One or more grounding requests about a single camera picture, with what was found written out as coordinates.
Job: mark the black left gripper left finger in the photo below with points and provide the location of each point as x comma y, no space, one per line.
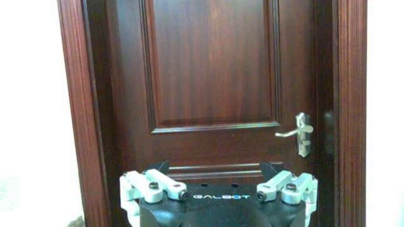
148,183

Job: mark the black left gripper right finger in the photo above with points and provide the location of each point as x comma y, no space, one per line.
284,183

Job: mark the dark brown wooden door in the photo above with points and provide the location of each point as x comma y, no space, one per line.
211,82

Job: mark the dark brown door frame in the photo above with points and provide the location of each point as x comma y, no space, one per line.
349,106

